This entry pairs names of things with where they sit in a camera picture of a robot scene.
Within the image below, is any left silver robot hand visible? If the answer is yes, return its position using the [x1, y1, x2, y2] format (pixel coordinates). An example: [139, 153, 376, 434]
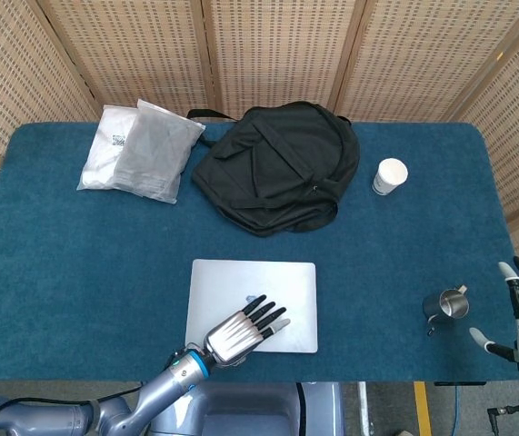
[204, 294, 292, 367]

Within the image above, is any silver laptop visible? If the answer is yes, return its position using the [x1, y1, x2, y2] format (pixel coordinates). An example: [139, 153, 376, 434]
[185, 258, 319, 354]

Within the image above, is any black backpack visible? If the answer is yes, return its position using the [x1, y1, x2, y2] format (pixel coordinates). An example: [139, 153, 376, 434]
[187, 100, 361, 238]

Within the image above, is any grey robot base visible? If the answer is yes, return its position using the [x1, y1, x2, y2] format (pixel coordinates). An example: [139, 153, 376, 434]
[149, 381, 346, 436]

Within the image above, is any blue table mat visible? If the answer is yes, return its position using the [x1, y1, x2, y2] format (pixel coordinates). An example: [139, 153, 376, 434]
[0, 120, 519, 383]

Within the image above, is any small steel pitcher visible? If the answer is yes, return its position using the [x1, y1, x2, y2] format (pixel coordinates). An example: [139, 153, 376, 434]
[422, 284, 470, 337]

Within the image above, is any grey plastic package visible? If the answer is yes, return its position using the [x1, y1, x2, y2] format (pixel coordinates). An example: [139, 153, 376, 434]
[113, 99, 206, 205]

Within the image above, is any white paper cup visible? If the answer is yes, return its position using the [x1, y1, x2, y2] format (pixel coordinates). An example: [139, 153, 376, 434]
[373, 157, 409, 197]

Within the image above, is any white plastic package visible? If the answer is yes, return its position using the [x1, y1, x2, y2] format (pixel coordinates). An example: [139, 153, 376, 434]
[76, 104, 140, 191]

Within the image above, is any woven bamboo folding screen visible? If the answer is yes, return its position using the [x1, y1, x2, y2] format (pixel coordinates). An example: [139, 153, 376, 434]
[0, 0, 519, 273]

